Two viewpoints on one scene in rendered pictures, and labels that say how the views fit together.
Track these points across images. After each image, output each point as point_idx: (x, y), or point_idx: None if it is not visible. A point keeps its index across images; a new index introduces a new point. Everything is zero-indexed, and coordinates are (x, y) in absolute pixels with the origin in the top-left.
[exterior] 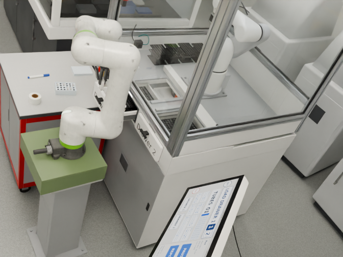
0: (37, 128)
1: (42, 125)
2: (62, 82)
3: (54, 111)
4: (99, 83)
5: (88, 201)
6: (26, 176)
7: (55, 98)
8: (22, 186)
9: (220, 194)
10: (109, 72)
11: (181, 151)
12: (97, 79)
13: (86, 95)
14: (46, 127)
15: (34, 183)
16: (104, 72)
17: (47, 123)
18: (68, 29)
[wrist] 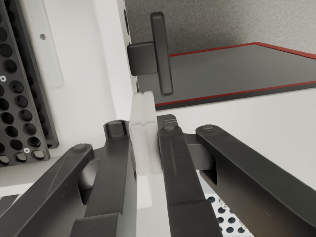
0: (315, 73)
1: (306, 77)
2: (243, 234)
3: (304, 90)
4: (170, 118)
5: (134, 11)
6: (256, 47)
7: (278, 162)
8: (253, 43)
9: None
10: (61, 211)
11: None
12: (221, 132)
13: (159, 182)
14: (285, 76)
15: (233, 46)
16: (134, 214)
17: (293, 81)
18: None
